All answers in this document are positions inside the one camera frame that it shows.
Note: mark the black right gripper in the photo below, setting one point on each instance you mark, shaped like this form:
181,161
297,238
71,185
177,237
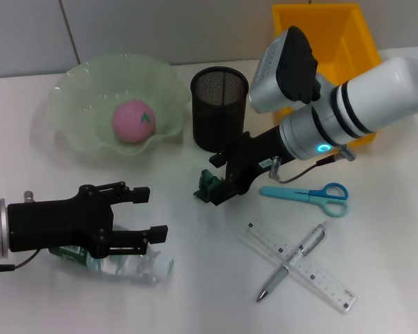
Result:
254,156

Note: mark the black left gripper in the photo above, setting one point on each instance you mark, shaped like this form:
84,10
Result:
55,222

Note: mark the green plastic scrap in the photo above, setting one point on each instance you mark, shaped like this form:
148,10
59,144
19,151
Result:
209,181

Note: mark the clear green-label water bottle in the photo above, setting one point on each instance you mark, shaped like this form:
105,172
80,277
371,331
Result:
125,268

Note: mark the blue scissors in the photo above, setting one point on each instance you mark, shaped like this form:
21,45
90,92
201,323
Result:
282,193

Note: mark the pink peach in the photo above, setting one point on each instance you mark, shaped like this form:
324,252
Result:
130,121

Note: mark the black mesh pen holder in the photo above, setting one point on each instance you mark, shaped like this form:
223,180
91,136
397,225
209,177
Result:
216,115

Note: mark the clear silver pen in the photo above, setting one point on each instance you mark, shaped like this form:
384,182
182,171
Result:
277,278

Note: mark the green glass fruit plate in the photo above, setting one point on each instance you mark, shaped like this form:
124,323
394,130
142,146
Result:
83,97

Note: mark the transparent plastic ruler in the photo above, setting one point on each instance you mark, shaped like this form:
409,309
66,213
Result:
331,288

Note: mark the yellow plastic bin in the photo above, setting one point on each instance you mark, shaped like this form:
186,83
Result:
334,35

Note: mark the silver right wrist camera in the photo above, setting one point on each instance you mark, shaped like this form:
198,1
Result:
268,80

